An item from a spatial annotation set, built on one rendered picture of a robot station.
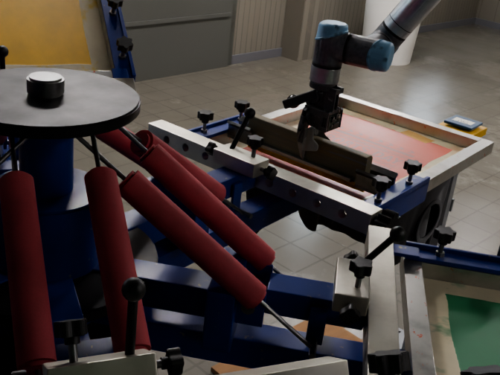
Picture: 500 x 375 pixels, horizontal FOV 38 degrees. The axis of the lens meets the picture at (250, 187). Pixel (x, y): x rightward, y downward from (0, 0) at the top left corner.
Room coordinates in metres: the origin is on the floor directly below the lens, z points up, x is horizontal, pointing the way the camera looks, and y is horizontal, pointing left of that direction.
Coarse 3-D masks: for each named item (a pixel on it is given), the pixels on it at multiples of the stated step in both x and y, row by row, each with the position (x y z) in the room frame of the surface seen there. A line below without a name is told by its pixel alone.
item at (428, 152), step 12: (396, 132) 2.21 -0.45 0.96; (396, 144) 2.10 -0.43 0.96; (408, 144) 2.11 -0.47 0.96; (420, 144) 2.12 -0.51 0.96; (432, 144) 2.14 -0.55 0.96; (420, 156) 2.02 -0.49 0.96; (432, 156) 2.03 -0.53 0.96; (396, 168) 1.90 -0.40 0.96; (312, 180) 1.75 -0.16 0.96; (324, 180) 1.75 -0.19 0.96; (396, 180) 1.81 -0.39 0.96; (348, 192) 1.70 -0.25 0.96; (360, 192) 1.70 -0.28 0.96
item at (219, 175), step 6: (222, 168) 1.55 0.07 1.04; (210, 174) 1.51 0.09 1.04; (216, 174) 1.51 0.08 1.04; (222, 174) 1.52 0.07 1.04; (228, 174) 1.52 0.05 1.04; (234, 174) 1.53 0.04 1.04; (240, 174) 1.53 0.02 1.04; (222, 180) 1.49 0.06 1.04; (228, 180) 1.49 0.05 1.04; (234, 180) 1.51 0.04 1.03; (240, 180) 1.53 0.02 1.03; (246, 180) 1.55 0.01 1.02; (252, 180) 1.57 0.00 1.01; (228, 186) 1.50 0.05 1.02; (246, 186) 1.55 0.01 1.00; (252, 186) 1.57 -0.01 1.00; (228, 192) 1.50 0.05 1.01
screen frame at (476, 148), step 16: (272, 112) 2.16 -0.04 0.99; (288, 112) 2.18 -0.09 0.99; (368, 112) 2.35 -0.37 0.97; (384, 112) 2.31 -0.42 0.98; (400, 112) 2.32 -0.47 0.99; (416, 128) 2.24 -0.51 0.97; (432, 128) 2.21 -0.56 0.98; (448, 128) 2.21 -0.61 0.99; (464, 144) 2.14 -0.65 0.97; (480, 144) 2.09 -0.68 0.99; (448, 160) 1.92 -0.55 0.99; (464, 160) 1.94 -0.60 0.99; (432, 176) 1.78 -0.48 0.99; (448, 176) 1.86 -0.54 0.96
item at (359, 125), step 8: (344, 120) 2.27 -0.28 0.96; (352, 120) 2.28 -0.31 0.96; (360, 120) 2.29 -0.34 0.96; (352, 128) 2.20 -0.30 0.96; (360, 128) 2.21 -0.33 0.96; (368, 128) 2.22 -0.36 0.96; (376, 128) 2.23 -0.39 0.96; (384, 128) 2.24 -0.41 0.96; (376, 136) 2.15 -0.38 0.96; (256, 152) 1.90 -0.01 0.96; (272, 160) 1.85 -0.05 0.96; (280, 160) 1.86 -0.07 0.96; (288, 168) 1.81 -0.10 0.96; (296, 168) 1.81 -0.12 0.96
